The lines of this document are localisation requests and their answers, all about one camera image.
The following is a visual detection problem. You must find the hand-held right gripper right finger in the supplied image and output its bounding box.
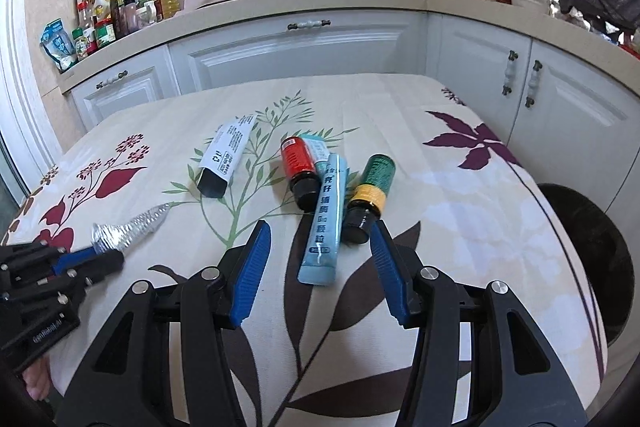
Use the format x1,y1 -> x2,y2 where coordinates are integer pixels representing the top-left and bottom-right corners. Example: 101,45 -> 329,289
369,218 -> 588,427

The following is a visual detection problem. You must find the row of condiment bottles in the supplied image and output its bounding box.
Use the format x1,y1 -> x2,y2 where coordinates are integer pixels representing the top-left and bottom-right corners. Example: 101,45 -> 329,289
70,0 -> 167,58

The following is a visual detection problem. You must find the white tube black cap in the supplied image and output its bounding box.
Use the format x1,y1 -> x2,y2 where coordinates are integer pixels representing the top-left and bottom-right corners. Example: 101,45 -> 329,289
197,114 -> 258,198

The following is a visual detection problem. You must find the black waste bin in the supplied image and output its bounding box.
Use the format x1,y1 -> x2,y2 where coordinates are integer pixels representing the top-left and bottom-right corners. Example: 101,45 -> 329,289
537,183 -> 636,335

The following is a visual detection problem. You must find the short teal sachet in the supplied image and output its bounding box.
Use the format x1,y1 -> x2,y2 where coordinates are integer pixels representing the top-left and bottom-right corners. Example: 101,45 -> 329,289
299,133 -> 335,164

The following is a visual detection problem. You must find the green label glass bottle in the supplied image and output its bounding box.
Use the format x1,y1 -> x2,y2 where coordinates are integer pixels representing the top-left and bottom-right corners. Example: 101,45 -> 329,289
341,153 -> 397,244

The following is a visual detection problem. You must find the floral printed tablecloth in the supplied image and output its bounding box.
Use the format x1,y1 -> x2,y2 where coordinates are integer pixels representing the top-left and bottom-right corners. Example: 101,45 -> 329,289
0,73 -> 608,427

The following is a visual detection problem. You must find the blue white pouch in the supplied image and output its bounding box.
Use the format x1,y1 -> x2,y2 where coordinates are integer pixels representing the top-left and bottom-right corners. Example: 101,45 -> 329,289
40,18 -> 78,74

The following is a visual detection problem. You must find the red label glass bottle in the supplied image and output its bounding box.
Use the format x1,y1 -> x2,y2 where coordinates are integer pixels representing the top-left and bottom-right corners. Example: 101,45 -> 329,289
280,136 -> 322,212

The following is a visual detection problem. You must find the silver foil blister pack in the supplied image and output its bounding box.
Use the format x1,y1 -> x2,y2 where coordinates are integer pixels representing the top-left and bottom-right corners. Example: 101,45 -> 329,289
91,202 -> 173,254

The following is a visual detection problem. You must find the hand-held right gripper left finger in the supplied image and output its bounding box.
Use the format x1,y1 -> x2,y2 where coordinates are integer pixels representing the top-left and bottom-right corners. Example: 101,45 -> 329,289
52,220 -> 273,427

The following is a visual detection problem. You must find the person's left hand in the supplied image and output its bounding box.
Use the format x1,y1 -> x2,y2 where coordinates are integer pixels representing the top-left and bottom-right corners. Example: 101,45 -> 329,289
22,353 -> 52,403

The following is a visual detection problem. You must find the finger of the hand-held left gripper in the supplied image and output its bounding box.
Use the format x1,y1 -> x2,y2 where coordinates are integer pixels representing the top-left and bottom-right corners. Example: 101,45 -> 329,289
0,241 -> 97,283
0,250 -> 125,310

